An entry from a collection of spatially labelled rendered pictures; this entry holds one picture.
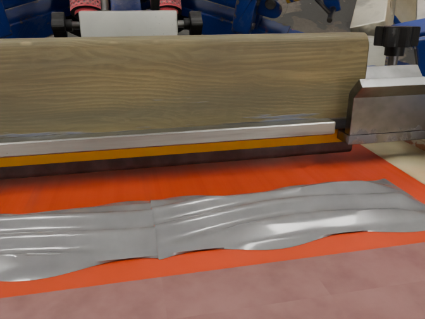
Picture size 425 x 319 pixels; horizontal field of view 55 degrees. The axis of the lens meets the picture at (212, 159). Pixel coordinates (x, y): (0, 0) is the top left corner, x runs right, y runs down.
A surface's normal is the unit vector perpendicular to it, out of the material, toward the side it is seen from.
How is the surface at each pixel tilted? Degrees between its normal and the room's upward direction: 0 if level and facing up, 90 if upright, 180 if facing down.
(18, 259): 7
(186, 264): 32
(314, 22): 0
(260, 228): 15
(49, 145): 56
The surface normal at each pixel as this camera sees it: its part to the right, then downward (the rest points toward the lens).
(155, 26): 0.21, 0.34
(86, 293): 0.00, -0.94
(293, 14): 0.11, -0.62
